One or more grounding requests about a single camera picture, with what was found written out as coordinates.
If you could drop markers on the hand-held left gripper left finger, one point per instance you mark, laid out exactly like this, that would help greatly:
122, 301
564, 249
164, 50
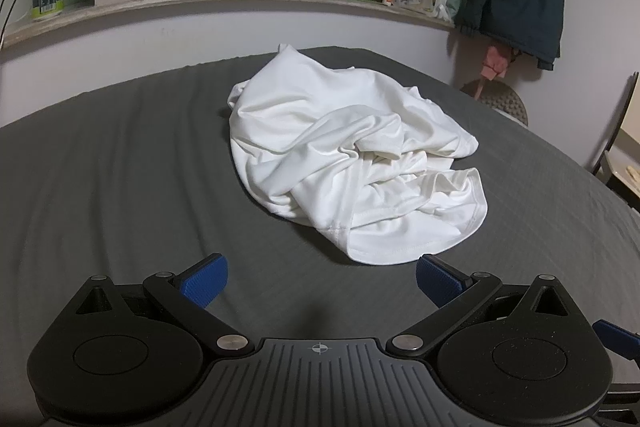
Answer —
205, 281

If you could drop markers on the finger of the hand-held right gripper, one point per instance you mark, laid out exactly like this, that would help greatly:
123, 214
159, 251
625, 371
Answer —
620, 339

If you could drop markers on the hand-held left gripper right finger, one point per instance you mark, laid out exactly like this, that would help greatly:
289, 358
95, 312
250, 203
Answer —
440, 281

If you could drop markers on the white long-sleeve shirt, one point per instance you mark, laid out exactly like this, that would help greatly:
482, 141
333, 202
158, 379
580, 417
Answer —
325, 147

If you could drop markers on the white dark-framed chair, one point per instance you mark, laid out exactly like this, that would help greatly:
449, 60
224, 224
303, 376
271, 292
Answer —
620, 167

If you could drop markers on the grey woven basket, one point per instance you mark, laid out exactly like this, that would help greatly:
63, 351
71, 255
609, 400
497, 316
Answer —
500, 99

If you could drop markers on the grey window ledge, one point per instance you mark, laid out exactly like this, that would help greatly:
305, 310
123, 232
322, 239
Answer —
175, 4

